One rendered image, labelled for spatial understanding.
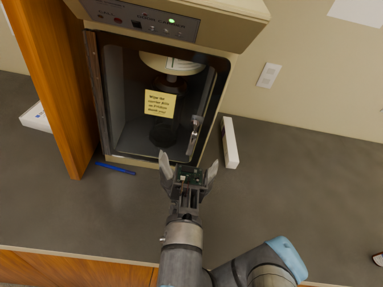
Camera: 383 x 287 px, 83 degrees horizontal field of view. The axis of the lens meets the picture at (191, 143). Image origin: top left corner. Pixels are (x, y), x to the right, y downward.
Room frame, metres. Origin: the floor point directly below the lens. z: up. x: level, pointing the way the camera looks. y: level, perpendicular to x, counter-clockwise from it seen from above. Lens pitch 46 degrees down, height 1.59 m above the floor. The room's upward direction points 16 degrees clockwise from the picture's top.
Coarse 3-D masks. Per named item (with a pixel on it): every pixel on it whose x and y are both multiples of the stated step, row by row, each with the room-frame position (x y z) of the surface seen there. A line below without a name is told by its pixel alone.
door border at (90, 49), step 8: (88, 32) 0.41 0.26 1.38; (88, 40) 0.41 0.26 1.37; (88, 48) 0.41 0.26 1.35; (96, 48) 0.42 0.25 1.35; (96, 56) 0.41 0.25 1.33; (96, 64) 0.41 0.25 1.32; (96, 72) 0.41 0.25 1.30; (96, 80) 0.41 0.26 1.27; (96, 88) 0.41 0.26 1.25; (96, 96) 0.41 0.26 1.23; (96, 104) 0.41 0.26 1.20; (104, 112) 0.42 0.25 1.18; (104, 120) 0.41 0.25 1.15; (104, 128) 0.41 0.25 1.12; (104, 136) 0.41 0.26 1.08; (104, 144) 0.41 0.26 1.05
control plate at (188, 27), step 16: (80, 0) 0.35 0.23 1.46; (96, 0) 0.35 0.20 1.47; (112, 0) 0.35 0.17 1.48; (96, 16) 0.38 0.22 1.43; (112, 16) 0.38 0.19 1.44; (128, 16) 0.37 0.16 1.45; (144, 16) 0.37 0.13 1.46; (160, 16) 0.36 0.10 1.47; (176, 16) 0.36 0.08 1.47; (160, 32) 0.40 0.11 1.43; (176, 32) 0.40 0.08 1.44; (192, 32) 0.39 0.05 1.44
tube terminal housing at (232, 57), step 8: (88, 24) 0.42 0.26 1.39; (96, 24) 0.43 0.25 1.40; (104, 24) 0.43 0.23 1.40; (120, 32) 0.43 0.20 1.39; (128, 32) 0.44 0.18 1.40; (136, 32) 0.44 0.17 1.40; (152, 40) 0.44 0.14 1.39; (160, 40) 0.45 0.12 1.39; (168, 40) 0.45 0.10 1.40; (176, 40) 0.45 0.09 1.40; (192, 48) 0.45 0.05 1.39; (200, 48) 0.46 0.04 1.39; (208, 48) 0.46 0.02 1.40; (224, 56) 0.46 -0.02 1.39; (232, 56) 0.47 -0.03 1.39; (232, 64) 0.47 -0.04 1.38; (216, 112) 0.47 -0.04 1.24; (208, 136) 0.47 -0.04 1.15; (112, 160) 0.43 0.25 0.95; (120, 160) 0.43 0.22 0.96; (128, 160) 0.43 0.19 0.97; (136, 160) 0.44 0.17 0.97; (200, 160) 0.47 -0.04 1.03; (152, 168) 0.45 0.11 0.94
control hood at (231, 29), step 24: (72, 0) 0.36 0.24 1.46; (120, 0) 0.35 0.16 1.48; (144, 0) 0.34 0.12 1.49; (168, 0) 0.34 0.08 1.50; (192, 0) 0.34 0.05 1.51; (216, 0) 0.35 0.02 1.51; (240, 0) 0.39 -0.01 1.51; (216, 24) 0.37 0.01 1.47; (240, 24) 0.36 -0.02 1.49; (264, 24) 0.36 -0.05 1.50; (216, 48) 0.43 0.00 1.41; (240, 48) 0.42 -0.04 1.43
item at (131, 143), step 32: (96, 32) 0.42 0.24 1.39; (128, 64) 0.42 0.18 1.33; (160, 64) 0.43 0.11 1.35; (192, 64) 0.44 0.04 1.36; (224, 64) 0.45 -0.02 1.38; (128, 96) 0.42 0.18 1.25; (192, 96) 0.45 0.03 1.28; (128, 128) 0.42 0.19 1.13; (160, 128) 0.44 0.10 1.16; (192, 128) 0.45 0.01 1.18; (192, 160) 0.45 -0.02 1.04
